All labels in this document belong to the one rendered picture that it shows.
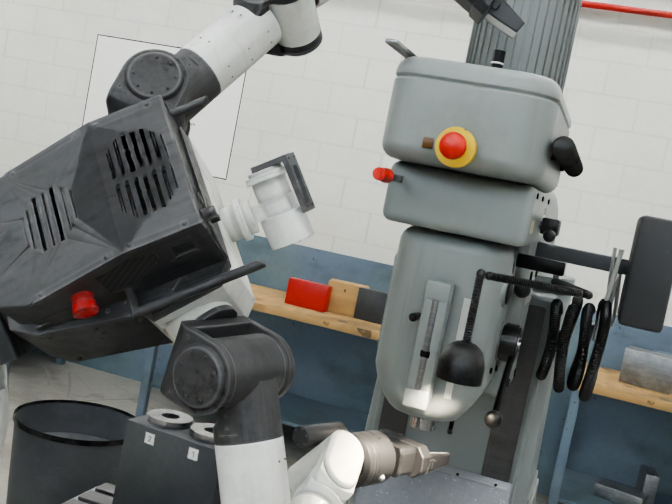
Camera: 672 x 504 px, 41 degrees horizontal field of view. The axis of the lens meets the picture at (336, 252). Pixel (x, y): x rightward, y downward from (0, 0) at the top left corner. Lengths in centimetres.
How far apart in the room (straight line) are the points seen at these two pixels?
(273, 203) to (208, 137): 511
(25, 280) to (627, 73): 498
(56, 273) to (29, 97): 601
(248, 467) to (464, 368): 39
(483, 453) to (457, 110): 88
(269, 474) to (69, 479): 224
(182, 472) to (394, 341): 50
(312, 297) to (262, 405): 432
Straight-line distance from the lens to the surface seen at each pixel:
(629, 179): 578
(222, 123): 635
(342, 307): 551
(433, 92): 139
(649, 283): 178
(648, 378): 530
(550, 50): 179
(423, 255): 151
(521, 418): 198
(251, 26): 145
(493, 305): 152
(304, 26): 149
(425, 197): 147
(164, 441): 179
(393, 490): 203
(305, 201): 128
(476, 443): 201
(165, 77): 134
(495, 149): 137
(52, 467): 337
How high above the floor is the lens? 168
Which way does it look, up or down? 5 degrees down
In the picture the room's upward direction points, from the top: 11 degrees clockwise
